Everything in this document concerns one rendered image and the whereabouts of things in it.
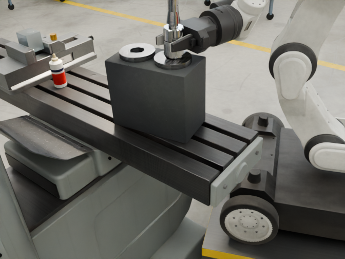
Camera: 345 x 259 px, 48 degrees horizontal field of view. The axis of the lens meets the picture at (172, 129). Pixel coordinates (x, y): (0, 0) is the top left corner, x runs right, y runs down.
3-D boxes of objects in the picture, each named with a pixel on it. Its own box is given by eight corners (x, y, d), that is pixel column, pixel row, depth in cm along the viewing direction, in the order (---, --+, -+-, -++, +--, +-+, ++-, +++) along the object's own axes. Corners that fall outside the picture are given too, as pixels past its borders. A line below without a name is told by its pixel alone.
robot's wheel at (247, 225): (275, 239, 139) (282, 199, 127) (274, 250, 135) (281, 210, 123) (220, 228, 144) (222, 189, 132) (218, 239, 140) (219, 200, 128)
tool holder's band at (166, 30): (160, 29, 88) (159, 24, 88) (179, 26, 90) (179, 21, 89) (167, 36, 85) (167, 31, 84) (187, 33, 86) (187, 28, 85)
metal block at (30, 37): (34, 44, 131) (30, 27, 128) (44, 48, 128) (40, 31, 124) (20, 49, 128) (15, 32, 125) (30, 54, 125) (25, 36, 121)
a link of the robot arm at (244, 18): (225, 50, 98) (255, 38, 104) (242, 17, 89) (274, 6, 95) (199, 20, 102) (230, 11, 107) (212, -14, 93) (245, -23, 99)
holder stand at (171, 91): (137, 103, 113) (130, 37, 102) (206, 119, 104) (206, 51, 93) (113, 124, 105) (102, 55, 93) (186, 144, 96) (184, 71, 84)
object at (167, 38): (160, 51, 92) (160, 29, 88) (179, 48, 93) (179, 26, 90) (167, 59, 88) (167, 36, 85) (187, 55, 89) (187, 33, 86)
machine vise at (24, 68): (73, 48, 149) (68, 20, 143) (98, 57, 141) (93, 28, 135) (-12, 82, 128) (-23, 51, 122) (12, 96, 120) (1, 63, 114)
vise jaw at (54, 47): (44, 41, 137) (42, 30, 135) (65, 49, 131) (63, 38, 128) (30, 47, 134) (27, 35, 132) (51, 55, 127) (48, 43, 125)
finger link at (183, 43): (169, 40, 85) (191, 33, 88) (170, 54, 87) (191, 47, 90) (174, 42, 84) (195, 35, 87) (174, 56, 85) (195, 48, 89)
